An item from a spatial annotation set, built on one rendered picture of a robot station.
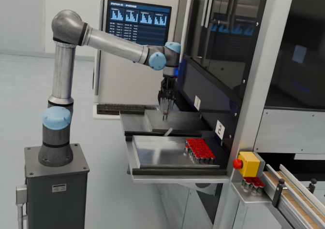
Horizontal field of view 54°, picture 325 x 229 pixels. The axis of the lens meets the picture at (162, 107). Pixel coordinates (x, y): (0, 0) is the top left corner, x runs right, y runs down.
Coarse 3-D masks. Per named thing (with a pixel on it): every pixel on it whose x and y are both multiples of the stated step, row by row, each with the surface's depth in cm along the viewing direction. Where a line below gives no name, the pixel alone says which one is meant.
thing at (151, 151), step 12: (144, 144) 149; (156, 144) 150; (168, 144) 152; (180, 144) 154; (144, 156) 139; (156, 156) 140; (168, 156) 141; (180, 156) 143; (144, 168) 126; (156, 168) 128; (168, 168) 129; (180, 168) 130; (192, 168) 131; (204, 168) 132; (216, 168) 134
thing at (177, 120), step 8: (152, 112) 184; (160, 112) 185; (176, 112) 187; (184, 112) 188; (192, 112) 189; (152, 120) 177; (160, 120) 179; (168, 120) 180; (176, 120) 182; (184, 120) 184; (192, 120) 185; (200, 120) 187; (152, 128) 159; (160, 128) 169; (168, 128) 170; (176, 128) 172; (184, 128) 173; (192, 128) 175; (200, 128) 176; (208, 136) 167
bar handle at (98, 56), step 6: (102, 0) 183; (102, 6) 184; (102, 12) 185; (102, 18) 187; (102, 24) 188; (102, 30) 190; (96, 66) 197; (96, 72) 198; (96, 78) 199; (96, 84) 201; (96, 90) 202
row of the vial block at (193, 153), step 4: (188, 140) 149; (188, 144) 147; (192, 144) 145; (192, 148) 142; (192, 152) 140; (196, 152) 139; (192, 156) 140; (196, 156) 135; (192, 160) 139; (196, 160) 135; (196, 164) 136
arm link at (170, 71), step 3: (165, 66) 155; (165, 69) 150; (168, 69) 149; (171, 69) 149; (174, 69) 150; (177, 69) 151; (162, 72) 153; (165, 72) 151; (168, 72) 150; (171, 72) 150; (174, 72) 150; (177, 72) 152; (168, 75) 151; (171, 75) 151; (174, 75) 151
